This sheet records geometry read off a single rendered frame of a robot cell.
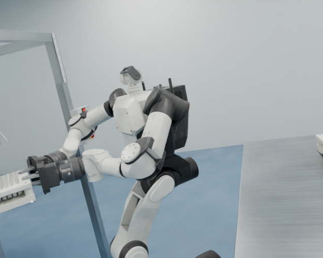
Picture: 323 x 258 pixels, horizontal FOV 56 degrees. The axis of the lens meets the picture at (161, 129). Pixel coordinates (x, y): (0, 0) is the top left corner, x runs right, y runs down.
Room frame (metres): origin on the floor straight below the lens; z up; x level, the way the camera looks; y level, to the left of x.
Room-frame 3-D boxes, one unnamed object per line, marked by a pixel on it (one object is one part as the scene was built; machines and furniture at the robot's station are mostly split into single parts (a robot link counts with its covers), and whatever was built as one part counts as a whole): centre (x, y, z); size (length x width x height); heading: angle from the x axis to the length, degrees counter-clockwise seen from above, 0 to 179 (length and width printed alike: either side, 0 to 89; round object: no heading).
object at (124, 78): (1.39, 0.09, 1.36); 0.10 x 0.07 x 0.09; 28
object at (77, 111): (2.24, 0.56, 1.08); 0.17 x 0.06 x 0.26; 161
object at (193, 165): (1.42, 0.01, 0.89); 0.28 x 0.13 x 0.18; 118
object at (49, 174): (1.12, 0.43, 1.07); 0.12 x 0.10 x 0.13; 109
